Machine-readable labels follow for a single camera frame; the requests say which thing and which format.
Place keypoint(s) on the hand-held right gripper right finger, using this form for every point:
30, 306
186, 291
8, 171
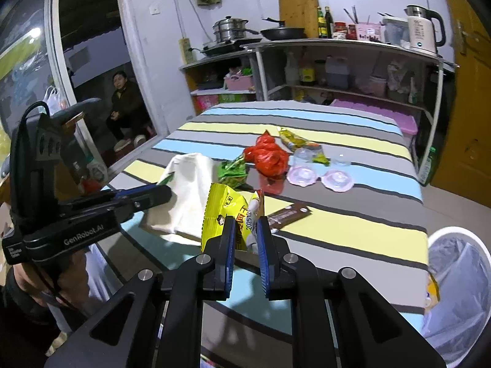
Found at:
263, 257

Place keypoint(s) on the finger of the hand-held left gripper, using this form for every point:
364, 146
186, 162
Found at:
149, 201
130, 192

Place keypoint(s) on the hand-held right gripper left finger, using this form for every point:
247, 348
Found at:
230, 253

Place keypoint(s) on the white plastic bag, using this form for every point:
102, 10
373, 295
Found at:
53, 99
184, 199

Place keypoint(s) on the yellow green snack packet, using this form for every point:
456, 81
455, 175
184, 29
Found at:
222, 214

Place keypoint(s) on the dark brown snack wrapper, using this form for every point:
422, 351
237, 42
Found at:
287, 215

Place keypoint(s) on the red plastic bag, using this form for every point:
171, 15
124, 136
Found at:
268, 157

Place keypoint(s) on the clear plastic cup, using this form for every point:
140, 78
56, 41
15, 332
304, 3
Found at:
303, 156
339, 160

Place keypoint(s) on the long golden snack packet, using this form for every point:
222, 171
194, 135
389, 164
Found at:
295, 140

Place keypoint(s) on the white waste bin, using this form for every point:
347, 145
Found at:
460, 234

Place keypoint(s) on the white trash bin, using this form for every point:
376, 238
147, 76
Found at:
460, 287

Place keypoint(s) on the person's left forearm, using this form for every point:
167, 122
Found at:
23, 333

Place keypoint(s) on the person's left hand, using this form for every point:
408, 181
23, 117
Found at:
69, 276

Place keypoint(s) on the white plastic bottle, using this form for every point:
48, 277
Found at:
96, 168

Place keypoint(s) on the hanging white plastic bag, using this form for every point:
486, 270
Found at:
53, 99

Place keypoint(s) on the striped bed sheet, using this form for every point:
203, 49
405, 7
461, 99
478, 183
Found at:
345, 214

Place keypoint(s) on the colourful snack carton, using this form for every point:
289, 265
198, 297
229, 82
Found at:
214, 103

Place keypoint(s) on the pink plastic basket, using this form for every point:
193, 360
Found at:
239, 83

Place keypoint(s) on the yellowed power strip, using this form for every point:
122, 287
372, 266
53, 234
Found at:
185, 51

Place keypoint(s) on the low wooden shelf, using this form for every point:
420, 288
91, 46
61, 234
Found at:
214, 61

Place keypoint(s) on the black induction cooker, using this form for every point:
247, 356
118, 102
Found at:
230, 46

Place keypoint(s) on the pink lid storage box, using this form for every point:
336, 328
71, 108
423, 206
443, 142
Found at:
372, 117

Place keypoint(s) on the green plastic bottle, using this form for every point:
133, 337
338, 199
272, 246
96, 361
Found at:
426, 168

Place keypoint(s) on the clear white bottle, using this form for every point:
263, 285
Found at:
291, 71

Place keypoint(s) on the stainless steamer pot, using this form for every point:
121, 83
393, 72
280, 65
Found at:
230, 30

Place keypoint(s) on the yellow label sauce bottle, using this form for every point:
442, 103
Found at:
307, 73

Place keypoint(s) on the brown jar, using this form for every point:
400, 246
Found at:
320, 73

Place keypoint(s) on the grey plastic jerry can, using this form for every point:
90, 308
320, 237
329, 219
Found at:
337, 73

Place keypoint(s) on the pink plastic bowl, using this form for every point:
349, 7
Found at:
370, 84

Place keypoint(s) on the black frying pan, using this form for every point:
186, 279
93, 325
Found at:
284, 32

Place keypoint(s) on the crumpled plastic bags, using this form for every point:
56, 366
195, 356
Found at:
401, 80

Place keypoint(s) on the white metal shelf unit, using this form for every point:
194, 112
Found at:
345, 46

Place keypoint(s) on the green oil bottle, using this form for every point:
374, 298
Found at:
321, 27

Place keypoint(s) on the wooden cutting board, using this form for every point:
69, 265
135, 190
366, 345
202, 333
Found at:
297, 11

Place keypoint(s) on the dark sauce bottle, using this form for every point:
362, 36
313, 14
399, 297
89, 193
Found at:
328, 25

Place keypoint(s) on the small red sauce jar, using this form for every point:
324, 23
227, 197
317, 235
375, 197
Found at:
351, 32

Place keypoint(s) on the pink utensil box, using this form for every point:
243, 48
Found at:
368, 32

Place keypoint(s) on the wooden door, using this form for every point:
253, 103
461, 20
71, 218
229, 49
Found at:
468, 103

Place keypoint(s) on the black chopsticks bundle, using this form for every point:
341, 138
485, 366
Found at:
351, 14

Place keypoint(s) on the clear plastic container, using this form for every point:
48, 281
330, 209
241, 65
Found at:
395, 30

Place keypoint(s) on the white electric kettle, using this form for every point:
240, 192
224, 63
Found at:
420, 30

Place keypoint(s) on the white wall switch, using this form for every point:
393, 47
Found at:
154, 7

